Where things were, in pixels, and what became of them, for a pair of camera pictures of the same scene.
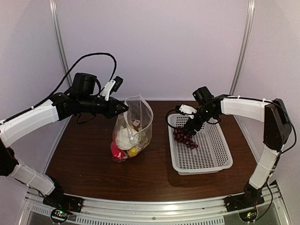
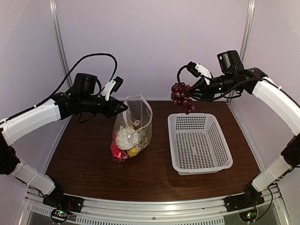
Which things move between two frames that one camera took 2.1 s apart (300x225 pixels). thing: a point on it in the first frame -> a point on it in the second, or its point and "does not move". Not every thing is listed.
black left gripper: (110, 111) does not move
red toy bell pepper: (117, 153) does not move
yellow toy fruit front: (133, 151) does not move
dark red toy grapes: (179, 134) -> (179, 95)
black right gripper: (191, 129) -> (203, 89)
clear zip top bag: (133, 130) does not move
